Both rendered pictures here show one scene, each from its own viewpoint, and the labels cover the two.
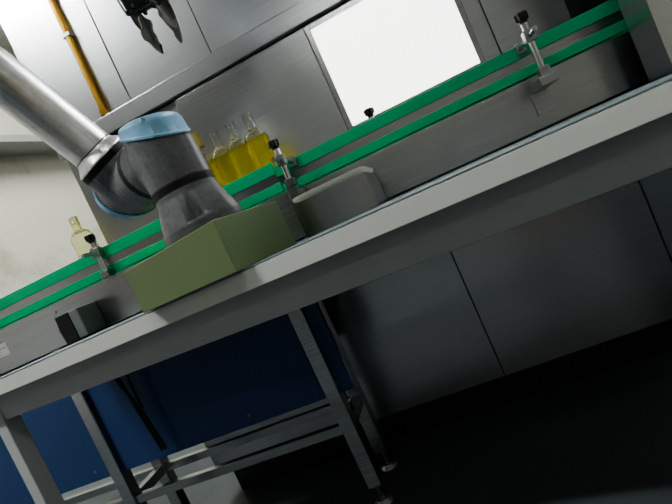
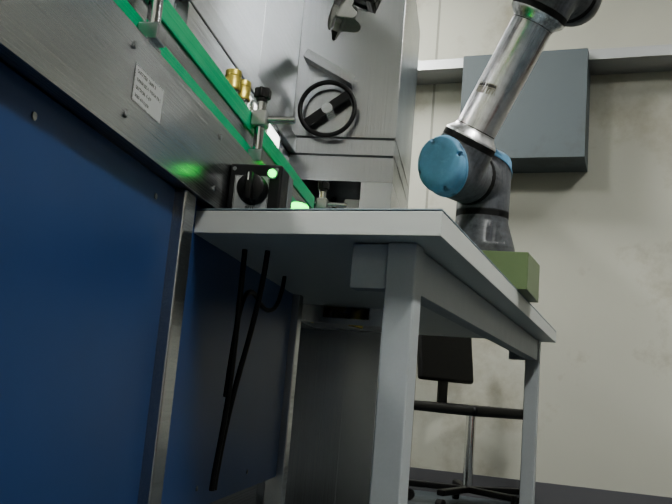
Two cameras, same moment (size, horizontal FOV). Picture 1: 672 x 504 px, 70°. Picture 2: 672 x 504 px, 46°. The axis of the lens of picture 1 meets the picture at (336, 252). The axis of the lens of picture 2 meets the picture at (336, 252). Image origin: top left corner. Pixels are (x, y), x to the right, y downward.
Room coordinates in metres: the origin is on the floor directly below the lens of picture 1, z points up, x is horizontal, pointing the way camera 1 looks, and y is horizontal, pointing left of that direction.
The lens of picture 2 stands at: (1.29, 1.92, 0.52)
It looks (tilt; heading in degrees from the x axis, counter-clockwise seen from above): 10 degrees up; 267
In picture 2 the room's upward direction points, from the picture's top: 5 degrees clockwise
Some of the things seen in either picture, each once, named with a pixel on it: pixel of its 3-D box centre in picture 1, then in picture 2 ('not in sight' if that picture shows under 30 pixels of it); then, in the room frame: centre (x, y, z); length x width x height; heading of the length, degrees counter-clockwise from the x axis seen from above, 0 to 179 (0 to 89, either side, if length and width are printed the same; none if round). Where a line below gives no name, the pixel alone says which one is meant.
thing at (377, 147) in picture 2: not in sight; (361, 96); (1.07, -1.15, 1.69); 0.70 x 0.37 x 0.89; 77
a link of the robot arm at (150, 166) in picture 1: (162, 153); (482, 181); (0.88, 0.21, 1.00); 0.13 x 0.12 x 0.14; 48
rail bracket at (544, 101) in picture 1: (536, 62); not in sight; (1.11, -0.60, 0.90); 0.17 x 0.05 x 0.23; 167
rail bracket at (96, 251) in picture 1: (93, 257); (272, 126); (1.34, 0.62, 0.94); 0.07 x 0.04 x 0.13; 167
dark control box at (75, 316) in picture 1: (81, 323); (260, 198); (1.35, 0.73, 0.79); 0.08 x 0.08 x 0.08; 77
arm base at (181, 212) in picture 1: (195, 209); (480, 234); (0.88, 0.20, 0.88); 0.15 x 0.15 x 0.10
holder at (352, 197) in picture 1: (345, 202); not in sight; (1.16, -0.07, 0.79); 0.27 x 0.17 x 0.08; 167
